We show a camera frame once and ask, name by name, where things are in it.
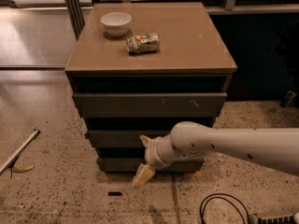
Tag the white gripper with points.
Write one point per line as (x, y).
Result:
(151, 152)

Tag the grey drawer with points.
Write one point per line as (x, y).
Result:
(121, 138)
(129, 165)
(149, 105)

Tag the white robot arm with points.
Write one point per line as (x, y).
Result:
(276, 148)

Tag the grey bottom drawer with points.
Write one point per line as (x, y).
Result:
(129, 165)

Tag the grey top drawer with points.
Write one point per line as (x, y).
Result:
(149, 105)

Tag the brown drawer cabinet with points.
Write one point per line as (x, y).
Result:
(192, 58)

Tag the small black floor plate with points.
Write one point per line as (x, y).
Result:
(114, 193)

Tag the crushed drink can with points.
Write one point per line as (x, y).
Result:
(143, 43)

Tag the metal bar with hook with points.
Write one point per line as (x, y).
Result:
(9, 164)

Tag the white ceramic bowl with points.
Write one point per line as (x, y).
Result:
(116, 24)

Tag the grey power strip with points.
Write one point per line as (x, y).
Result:
(274, 219)

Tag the dark object by wall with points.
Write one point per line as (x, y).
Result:
(288, 98)

